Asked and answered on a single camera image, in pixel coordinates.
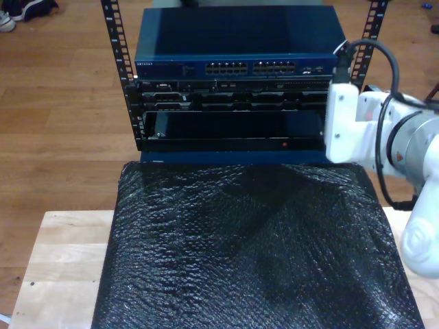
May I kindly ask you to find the dark camera cable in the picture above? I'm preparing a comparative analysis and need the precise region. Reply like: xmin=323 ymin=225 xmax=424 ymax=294
xmin=333 ymin=38 xmax=401 ymax=103

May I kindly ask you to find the black server chassis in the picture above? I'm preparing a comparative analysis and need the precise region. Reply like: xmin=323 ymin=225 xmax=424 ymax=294
xmin=136 ymin=79 xmax=332 ymax=112

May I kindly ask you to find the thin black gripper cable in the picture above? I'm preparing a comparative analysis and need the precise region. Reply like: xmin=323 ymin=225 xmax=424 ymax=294
xmin=375 ymin=91 xmax=418 ymax=212

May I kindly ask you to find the dark sneaker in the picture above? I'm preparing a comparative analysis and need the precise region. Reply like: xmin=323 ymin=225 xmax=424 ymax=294
xmin=5 ymin=0 xmax=60 ymax=22

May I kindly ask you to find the blue metal base panel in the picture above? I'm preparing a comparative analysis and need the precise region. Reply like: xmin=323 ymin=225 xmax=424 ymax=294
xmin=140 ymin=150 xmax=330 ymax=165

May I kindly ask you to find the black rack drawer tray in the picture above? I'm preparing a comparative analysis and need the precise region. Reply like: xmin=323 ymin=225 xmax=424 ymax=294
xmin=137 ymin=110 xmax=327 ymax=152

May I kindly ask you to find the black metal rack frame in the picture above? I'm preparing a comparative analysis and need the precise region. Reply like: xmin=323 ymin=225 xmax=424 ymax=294
xmin=100 ymin=0 xmax=390 ymax=154

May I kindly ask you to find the black bubble mat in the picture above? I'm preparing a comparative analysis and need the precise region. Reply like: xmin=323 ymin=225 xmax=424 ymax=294
xmin=91 ymin=160 xmax=425 ymax=329

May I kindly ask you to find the white sneaker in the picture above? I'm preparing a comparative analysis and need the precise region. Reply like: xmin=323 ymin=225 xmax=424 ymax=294
xmin=0 ymin=10 xmax=17 ymax=34

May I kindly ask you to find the blue network switch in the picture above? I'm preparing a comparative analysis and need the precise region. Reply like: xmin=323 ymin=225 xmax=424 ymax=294
xmin=134 ymin=5 xmax=353 ymax=80

